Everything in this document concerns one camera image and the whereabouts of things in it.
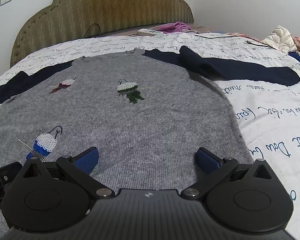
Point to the white quilt with blue script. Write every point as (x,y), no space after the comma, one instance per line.
(265,105)

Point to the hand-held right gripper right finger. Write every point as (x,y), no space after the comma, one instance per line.
(207,161)

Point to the white puffy jacket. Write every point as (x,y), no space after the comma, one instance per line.
(280,38)

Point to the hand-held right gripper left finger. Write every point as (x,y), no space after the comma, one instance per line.
(86,160)

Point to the grey sweater with navy sleeves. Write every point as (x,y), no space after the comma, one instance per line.
(140,130)

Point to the purple cloth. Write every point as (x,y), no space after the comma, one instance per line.
(175,27)

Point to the olive padded headboard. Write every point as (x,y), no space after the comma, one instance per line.
(102,5)

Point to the white power strip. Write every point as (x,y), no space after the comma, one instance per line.
(150,31)

